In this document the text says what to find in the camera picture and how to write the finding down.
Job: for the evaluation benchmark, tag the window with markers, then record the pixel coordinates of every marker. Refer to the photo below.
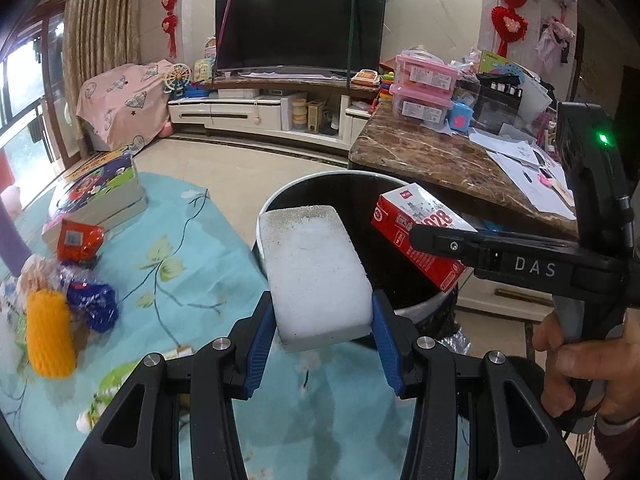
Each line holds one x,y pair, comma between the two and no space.
25,100

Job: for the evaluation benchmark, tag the blue floral tablecloth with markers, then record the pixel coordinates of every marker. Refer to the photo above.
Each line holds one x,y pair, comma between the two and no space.
190,270

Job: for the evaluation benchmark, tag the purple bottle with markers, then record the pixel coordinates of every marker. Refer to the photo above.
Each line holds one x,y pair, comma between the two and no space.
12,240

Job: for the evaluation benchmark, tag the black television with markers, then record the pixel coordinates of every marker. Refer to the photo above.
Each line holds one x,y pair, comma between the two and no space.
295,20

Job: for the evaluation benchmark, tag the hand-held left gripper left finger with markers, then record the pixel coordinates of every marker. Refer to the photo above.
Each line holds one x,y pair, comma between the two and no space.
259,355

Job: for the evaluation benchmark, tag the colourful toy house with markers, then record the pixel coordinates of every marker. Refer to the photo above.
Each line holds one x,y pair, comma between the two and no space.
204,71

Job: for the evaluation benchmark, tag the white television stand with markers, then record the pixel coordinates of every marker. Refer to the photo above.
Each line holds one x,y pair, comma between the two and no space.
225,110

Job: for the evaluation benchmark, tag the yellow foam fruit net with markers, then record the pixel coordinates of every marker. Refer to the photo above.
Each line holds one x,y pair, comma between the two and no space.
50,335

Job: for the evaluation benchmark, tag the red heart hanging decoration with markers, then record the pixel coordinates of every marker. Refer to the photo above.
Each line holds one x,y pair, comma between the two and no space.
509,22

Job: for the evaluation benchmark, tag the beige curtain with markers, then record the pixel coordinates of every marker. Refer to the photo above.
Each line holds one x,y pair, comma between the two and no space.
97,30

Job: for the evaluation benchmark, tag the blue plastic wrapper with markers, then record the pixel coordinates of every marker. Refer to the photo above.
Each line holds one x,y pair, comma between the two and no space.
95,307

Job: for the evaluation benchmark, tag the ferris wheel toy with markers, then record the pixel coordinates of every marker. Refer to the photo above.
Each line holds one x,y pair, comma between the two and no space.
177,77

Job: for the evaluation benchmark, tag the orange snack packet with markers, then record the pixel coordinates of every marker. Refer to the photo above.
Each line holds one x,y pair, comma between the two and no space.
80,240

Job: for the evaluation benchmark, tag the red cardboard box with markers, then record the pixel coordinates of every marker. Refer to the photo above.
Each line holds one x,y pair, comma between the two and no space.
405,220

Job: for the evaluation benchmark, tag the small blue box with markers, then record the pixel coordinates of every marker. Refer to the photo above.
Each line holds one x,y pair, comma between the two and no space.
460,116

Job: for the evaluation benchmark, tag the pink storage box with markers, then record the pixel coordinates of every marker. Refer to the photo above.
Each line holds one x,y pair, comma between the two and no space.
425,72
417,107

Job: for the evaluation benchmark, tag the white paper sheets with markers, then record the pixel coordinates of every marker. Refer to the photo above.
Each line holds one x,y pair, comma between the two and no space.
520,165

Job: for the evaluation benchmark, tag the brown marble table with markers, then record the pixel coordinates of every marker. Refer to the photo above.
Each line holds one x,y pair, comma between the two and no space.
420,155

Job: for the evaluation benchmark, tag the black trash can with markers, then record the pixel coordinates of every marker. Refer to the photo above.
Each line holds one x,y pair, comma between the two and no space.
345,190

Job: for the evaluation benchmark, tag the rainbow stacking toy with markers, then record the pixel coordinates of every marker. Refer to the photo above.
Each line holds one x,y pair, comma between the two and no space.
386,91

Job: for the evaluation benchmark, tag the black desk organiser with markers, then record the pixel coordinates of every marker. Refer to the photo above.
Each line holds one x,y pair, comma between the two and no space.
495,105

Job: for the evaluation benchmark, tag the stack of colourful books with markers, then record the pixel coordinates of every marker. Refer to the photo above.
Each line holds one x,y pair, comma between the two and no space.
100,190

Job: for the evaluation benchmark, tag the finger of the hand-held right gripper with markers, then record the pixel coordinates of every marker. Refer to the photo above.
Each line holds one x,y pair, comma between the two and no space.
480,252

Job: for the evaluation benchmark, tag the pink printed blanket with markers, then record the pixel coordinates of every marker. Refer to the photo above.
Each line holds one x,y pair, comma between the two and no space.
125,105

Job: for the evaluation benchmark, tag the red hanging knot decoration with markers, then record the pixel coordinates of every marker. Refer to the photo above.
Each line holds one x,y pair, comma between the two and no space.
171,10

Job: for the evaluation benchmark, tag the white foam block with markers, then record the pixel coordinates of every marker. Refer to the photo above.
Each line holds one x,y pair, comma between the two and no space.
317,275

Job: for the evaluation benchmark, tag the person's right hand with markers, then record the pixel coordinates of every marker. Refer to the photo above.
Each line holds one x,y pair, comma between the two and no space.
607,360

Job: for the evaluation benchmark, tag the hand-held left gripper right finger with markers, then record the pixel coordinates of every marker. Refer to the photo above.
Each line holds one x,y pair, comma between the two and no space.
387,350

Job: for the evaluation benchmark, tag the person's right forearm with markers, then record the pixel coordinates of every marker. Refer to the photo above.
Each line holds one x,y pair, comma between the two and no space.
617,452

